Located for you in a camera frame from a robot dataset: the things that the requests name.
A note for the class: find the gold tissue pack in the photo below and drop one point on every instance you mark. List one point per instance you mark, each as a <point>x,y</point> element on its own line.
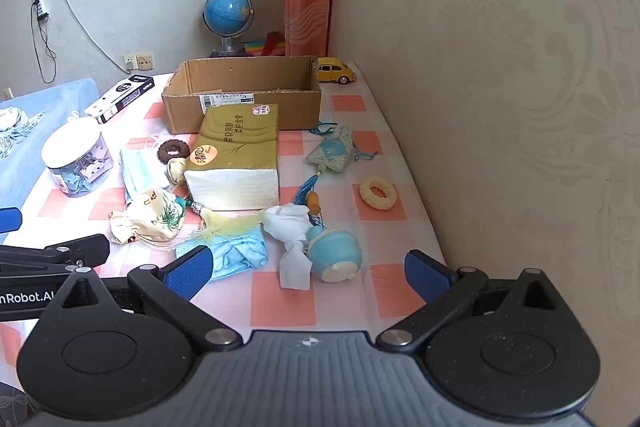
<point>235,147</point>

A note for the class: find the black and white carton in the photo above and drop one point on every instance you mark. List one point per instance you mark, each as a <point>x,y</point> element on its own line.
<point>120,99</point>

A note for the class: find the blue floral pillow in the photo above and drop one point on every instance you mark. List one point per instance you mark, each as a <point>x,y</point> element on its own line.
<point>10,404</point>

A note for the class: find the blue globe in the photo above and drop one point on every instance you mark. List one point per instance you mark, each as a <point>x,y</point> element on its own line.
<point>227,12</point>

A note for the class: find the colourful toy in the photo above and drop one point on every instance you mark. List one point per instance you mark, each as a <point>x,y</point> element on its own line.
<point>260,46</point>

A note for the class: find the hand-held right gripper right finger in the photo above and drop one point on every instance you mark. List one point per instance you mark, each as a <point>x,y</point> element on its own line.
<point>425,272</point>

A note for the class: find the yellow toy car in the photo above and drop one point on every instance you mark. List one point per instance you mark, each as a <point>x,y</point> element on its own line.
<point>332,71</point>

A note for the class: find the beige wall socket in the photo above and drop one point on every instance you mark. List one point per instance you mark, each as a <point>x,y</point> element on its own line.
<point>145,61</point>

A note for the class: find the clear jar with white lid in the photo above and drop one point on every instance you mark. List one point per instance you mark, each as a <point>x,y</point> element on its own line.
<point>72,147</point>

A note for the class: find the cream embroidered sachet with tassel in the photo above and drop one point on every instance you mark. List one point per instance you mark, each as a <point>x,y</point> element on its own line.
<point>147,222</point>

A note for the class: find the white wall socket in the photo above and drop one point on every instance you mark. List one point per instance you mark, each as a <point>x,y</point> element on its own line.
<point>129,63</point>

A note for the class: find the blue bed sheet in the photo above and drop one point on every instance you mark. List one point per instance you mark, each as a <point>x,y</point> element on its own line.
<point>30,177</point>

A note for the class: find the blue and white squishy pot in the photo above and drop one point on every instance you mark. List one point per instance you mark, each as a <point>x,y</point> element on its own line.
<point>332,252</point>

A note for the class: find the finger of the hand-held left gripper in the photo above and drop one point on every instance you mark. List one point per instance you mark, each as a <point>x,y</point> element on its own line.
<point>60,252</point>
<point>9,220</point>

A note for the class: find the white tissue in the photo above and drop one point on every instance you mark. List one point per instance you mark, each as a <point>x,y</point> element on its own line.
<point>287,222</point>

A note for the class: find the cardboard box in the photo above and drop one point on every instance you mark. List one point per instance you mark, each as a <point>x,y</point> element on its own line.
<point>185,112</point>

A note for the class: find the white fringed cloth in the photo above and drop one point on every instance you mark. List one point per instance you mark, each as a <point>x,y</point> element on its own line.
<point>10,119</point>

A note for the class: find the brown plush donut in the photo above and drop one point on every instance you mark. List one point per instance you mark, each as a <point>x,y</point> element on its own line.
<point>165,152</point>

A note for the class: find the white power strip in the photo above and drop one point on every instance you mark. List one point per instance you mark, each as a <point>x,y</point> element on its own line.
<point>41,6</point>

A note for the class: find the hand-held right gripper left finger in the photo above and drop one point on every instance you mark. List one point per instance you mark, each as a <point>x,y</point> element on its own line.
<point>192,269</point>

